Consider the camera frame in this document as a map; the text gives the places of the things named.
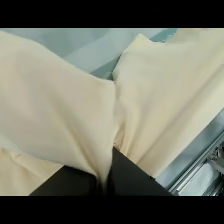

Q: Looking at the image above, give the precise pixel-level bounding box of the silver frame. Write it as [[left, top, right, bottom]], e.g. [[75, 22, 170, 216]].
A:
[[155, 109, 224, 197]]

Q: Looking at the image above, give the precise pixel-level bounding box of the cream T-shirt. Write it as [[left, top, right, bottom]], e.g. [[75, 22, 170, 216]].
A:
[[0, 28, 224, 197]]

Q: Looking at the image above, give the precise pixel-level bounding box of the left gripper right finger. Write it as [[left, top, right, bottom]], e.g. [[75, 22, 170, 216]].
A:
[[107, 146, 173, 197]]

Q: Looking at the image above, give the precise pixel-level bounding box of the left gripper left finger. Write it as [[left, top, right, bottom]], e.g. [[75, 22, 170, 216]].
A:
[[29, 164, 104, 197]]

